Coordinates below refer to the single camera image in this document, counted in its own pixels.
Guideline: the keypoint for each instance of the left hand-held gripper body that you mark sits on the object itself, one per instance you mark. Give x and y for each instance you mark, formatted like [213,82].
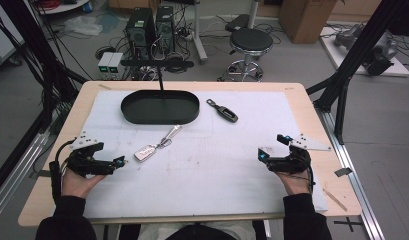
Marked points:
[87,165]

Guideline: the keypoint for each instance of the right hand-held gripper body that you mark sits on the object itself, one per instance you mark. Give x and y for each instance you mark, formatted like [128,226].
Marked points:
[290,163]

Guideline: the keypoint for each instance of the black key fob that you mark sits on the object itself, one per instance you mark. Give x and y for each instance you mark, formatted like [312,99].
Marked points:
[229,115]

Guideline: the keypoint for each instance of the black oval peg rack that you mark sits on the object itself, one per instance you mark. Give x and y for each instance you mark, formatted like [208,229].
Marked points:
[142,63]

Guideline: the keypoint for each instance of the person's right hand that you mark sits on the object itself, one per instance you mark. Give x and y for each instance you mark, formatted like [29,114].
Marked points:
[295,183]

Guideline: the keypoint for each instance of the person's left hand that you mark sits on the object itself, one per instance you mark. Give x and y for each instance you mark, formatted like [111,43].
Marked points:
[75,186]

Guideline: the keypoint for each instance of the gray tape piece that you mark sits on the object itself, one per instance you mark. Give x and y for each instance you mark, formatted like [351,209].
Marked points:
[343,172]

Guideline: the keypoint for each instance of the thin wooden stick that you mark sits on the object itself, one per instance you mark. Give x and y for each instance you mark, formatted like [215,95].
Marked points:
[334,199]

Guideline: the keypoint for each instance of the black oval tray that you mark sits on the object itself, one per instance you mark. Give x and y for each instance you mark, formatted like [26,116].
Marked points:
[142,110]

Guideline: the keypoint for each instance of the white foam mat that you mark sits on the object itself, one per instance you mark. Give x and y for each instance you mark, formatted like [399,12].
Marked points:
[208,176]

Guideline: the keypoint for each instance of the person's lap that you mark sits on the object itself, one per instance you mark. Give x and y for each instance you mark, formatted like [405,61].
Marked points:
[148,232]

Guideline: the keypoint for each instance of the black tape cross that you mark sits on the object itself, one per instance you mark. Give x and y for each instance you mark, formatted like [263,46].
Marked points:
[348,224]

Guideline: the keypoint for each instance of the white power supply box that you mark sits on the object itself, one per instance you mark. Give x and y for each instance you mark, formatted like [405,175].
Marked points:
[116,62]
[103,61]

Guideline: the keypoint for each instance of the black round stool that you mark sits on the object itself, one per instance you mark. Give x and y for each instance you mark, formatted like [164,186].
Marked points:
[252,40]

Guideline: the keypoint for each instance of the cardboard box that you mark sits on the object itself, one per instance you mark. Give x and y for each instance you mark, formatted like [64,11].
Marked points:
[305,20]

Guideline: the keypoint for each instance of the clear plastic bag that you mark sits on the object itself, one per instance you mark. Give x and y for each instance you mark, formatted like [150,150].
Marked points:
[82,26]

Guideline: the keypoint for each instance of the black computer tower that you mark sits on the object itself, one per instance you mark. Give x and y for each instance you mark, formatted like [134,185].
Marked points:
[140,30]
[165,28]

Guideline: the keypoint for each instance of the black foot pedal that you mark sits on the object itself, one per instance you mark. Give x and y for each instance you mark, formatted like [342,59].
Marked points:
[237,22]

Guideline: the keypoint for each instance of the white desk leg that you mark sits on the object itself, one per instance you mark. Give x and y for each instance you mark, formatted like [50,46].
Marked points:
[199,36]
[253,13]

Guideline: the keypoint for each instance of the white floor platform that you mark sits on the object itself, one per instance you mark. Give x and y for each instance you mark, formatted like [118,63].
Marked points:
[397,70]

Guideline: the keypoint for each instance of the gray machine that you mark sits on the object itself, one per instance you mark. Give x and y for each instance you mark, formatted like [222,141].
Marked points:
[385,50]

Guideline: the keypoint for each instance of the white cart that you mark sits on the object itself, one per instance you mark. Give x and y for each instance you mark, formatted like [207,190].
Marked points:
[5,40]

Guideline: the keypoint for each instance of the white round table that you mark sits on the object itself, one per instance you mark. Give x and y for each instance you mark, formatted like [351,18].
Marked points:
[68,7]

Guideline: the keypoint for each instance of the aluminium rail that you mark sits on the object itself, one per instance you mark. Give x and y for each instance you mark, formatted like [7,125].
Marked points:
[20,170]
[363,203]

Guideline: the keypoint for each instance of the black metal frame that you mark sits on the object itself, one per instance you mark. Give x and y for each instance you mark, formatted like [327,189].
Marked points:
[358,50]
[45,53]

